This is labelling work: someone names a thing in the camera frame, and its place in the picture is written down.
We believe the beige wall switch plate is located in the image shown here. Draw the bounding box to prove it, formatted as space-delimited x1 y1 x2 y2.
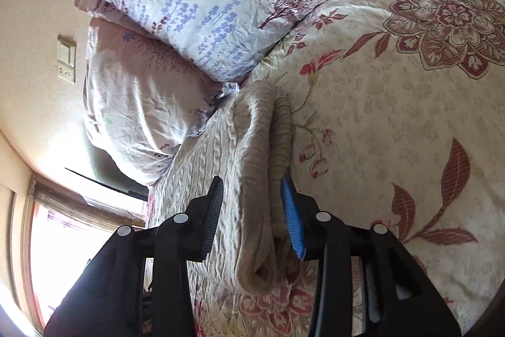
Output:
57 34 77 85

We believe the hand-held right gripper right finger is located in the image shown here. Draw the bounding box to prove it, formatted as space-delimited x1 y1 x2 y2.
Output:
280 176 461 337

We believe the lavender print pillow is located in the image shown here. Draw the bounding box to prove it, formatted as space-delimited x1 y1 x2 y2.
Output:
77 0 421 83

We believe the beige cable-knit sweater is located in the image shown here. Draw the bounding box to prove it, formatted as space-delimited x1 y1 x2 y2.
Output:
147 81 296 292

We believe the window with bamboo blind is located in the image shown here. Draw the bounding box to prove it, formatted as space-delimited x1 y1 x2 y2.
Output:
0 179 148 334

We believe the floral bedspread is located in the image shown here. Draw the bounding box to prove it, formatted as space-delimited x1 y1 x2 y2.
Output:
142 0 505 337

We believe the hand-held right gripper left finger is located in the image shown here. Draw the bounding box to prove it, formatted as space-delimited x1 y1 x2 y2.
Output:
44 176 225 337

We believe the pink tree print pillow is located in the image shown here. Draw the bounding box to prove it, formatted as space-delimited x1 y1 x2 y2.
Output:
83 17 223 185

